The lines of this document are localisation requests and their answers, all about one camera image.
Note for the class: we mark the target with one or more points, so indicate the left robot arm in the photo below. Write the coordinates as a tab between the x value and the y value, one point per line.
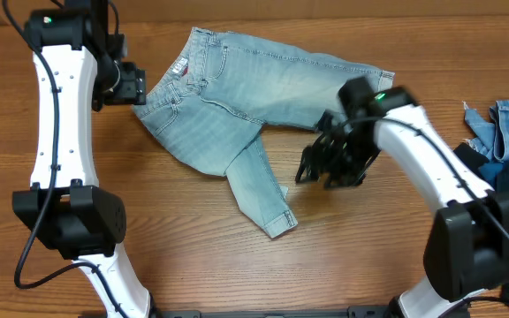
79	56

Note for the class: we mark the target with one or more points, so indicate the light blue denim shorts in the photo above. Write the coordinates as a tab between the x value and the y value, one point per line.
209	108

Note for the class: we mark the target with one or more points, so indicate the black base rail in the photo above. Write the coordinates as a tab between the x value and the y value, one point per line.
272	312

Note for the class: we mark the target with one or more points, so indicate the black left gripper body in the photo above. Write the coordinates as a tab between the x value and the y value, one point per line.
120	85

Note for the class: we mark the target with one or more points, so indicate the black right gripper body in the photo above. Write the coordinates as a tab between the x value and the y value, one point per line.
340	153

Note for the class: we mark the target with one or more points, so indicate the blue denim garment pile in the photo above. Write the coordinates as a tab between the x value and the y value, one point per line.
491	138

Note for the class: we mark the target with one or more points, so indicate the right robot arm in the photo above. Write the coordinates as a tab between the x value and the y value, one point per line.
467	253

